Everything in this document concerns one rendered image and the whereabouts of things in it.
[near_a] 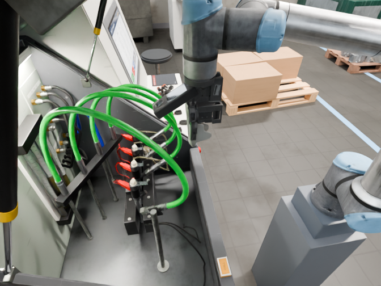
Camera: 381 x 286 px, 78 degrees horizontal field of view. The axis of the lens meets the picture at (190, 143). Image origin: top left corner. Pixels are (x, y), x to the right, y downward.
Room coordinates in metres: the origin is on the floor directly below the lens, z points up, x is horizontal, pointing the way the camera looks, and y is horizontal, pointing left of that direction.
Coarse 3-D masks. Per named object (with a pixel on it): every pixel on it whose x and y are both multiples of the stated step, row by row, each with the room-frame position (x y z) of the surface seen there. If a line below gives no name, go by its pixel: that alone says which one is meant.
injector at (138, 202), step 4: (136, 180) 0.47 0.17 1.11; (136, 184) 0.46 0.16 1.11; (132, 188) 0.45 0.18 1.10; (136, 188) 0.45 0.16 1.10; (132, 192) 0.45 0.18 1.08; (136, 192) 0.45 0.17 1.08; (140, 192) 0.47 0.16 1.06; (144, 192) 0.46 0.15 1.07; (132, 196) 0.45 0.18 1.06; (136, 196) 0.45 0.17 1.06; (140, 196) 0.46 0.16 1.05; (136, 200) 0.45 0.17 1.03; (140, 200) 0.46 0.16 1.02; (136, 204) 0.45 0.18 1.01; (140, 204) 0.46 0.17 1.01; (140, 216) 0.45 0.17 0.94; (140, 220) 0.45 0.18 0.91
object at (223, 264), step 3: (225, 258) 0.30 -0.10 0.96; (219, 261) 0.29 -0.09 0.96; (222, 261) 0.29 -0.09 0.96; (225, 261) 0.29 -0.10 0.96; (222, 264) 0.28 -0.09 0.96; (225, 264) 0.28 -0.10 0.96; (222, 267) 0.28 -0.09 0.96; (225, 267) 0.28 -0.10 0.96; (222, 270) 0.27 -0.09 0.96; (225, 270) 0.27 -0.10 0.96; (228, 270) 0.27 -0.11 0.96; (222, 273) 0.26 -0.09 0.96; (225, 273) 0.26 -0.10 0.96; (228, 273) 0.26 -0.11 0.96; (222, 276) 0.25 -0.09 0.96; (225, 276) 0.26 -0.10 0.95
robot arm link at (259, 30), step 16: (240, 16) 0.47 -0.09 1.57; (256, 16) 0.46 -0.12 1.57; (272, 16) 0.46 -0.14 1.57; (224, 32) 0.46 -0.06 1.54; (240, 32) 0.45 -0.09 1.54; (256, 32) 0.45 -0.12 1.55; (272, 32) 0.44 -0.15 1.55; (224, 48) 0.47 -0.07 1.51; (240, 48) 0.46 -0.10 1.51; (256, 48) 0.45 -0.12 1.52; (272, 48) 0.45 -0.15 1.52
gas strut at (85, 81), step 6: (102, 0) 0.77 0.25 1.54; (102, 6) 0.77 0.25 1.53; (102, 12) 0.77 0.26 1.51; (96, 18) 0.77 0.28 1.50; (102, 18) 0.77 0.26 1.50; (96, 24) 0.76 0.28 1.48; (96, 30) 0.76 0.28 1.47; (96, 36) 0.76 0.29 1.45; (90, 60) 0.75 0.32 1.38; (90, 66) 0.75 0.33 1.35; (84, 78) 0.74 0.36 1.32; (84, 84) 0.74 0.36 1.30; (90, 84) 0.75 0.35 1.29
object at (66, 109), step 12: (60, 108) 0.40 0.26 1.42; (72, 108) 0.39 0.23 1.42; (84, 108) 0.38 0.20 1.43; (48, 120) 0.41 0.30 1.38; (108, 120) 0.36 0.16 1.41; (120, 120) 0.37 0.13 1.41; (132, 132) 0.35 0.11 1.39; (156, 144) 0.35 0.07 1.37; (48, 156) 0.43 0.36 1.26; (168, 156) 0.34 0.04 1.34; (60, 180) 0.43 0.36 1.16; (180, 180) 0.33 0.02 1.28; (168, 204) 0.34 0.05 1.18
